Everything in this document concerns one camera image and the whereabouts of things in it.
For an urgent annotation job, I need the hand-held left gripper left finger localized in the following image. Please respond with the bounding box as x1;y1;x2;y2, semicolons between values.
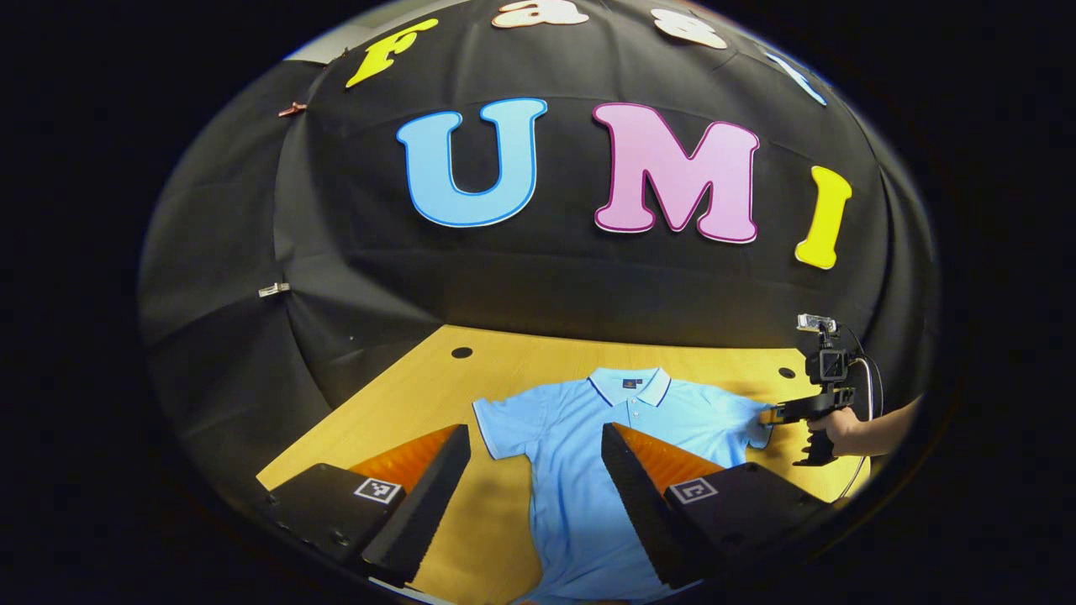
257;423;472;587

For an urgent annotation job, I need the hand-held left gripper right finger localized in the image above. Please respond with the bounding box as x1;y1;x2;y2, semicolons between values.
599;422;831;590

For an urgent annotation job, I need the light blue T-shirt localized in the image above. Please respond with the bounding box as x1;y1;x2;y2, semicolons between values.
472;366;774;604

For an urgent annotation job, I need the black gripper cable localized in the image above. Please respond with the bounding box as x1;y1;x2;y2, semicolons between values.
836;324;885;501

